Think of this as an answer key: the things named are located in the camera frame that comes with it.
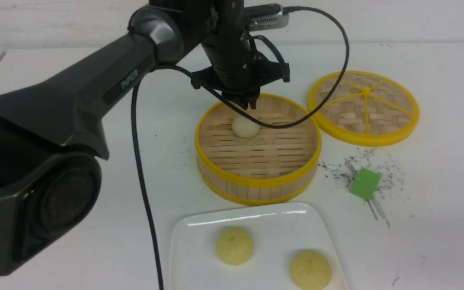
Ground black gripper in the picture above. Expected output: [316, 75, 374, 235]
[191, 24, 290, 110]

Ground white steamed bun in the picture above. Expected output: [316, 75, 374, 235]
[231, 116, 260, 139]

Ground yellow steamed bun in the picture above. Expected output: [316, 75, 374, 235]
[215, 226, 255, 266]
[290, 250, 332, 290]

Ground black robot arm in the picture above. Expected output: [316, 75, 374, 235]
[0, 0, 287, 276]

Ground white square plate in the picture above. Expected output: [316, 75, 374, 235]
[165, 202, 350, 290]

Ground bamboo steamer basket yellow rims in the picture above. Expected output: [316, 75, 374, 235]
[195, 103, 322, 206]

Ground woven bamboo steamer lid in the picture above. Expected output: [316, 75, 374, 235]
[307, 71, 420, 147]

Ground green rectangular block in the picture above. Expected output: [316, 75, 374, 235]
[350, 167, 381, 201]

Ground black cable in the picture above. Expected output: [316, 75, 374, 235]
[130, 6, 350, 290]

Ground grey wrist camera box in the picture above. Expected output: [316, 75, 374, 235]
[244, 4, 289, 32]

